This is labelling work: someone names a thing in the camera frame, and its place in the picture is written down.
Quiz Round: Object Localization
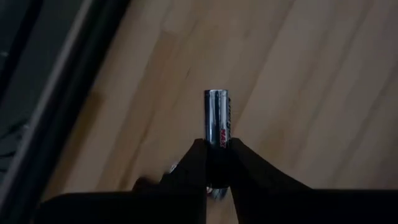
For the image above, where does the silver black AA battery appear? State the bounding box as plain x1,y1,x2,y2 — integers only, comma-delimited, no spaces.
203,89,233,200

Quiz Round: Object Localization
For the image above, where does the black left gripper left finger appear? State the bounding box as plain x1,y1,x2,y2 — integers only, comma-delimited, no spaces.
32,138,208,224

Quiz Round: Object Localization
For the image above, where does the black aluminium table frame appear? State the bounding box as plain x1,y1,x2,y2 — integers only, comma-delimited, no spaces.
0,0,131,224

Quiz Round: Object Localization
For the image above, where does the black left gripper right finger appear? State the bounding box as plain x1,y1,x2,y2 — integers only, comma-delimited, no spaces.
229,137,398,224

